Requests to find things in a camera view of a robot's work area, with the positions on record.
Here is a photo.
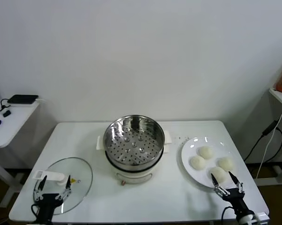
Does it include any white cable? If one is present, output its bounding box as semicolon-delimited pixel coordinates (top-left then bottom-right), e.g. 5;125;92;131
257;105;282;181

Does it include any black power cable with adapter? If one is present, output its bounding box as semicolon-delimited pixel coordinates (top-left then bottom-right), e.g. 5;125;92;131
244;119;282;162

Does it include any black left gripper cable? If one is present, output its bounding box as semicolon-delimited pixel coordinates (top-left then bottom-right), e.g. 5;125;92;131
30;203;42;220

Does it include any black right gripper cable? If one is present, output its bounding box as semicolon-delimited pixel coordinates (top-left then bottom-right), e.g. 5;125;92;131
221;206;237;225

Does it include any steel perforated steamer basket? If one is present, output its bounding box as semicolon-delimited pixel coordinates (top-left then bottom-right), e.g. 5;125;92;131
102;114;165;166

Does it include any white steamed baozi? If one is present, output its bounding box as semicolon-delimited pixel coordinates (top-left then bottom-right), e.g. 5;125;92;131
196;145;214;160
190;156;207;171
216;156;235;172
210;166;228;183

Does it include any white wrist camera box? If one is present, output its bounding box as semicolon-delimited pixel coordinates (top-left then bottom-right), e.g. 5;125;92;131
254;211;270;223

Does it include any white round plate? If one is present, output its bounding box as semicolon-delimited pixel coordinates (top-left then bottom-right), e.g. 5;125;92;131
178;136;240;190

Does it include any white desk with base frame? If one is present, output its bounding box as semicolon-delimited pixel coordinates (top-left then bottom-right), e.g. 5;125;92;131
253;87;282;188

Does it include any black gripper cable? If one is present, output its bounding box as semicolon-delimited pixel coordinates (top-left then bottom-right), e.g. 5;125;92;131
30;203;42;220
221;206;237;225

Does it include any black flat box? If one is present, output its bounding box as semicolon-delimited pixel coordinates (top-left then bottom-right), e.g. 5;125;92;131
7;94;39;105

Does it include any white electric cooker pot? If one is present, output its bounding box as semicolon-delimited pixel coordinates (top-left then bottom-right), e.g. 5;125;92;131
96;131;173;186

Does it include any glass lid with white handle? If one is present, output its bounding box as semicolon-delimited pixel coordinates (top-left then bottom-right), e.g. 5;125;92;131
32;157;94;216

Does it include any thin black desk cable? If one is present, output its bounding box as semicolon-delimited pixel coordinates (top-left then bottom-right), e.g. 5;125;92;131
0;98;12;113

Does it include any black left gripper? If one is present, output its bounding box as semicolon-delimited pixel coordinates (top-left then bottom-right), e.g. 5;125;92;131
34;174;73;225

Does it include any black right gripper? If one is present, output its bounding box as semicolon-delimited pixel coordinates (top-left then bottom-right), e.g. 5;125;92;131
210;171;254;218

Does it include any white side desk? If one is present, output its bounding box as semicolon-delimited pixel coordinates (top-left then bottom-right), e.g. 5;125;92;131
0;98;48;208

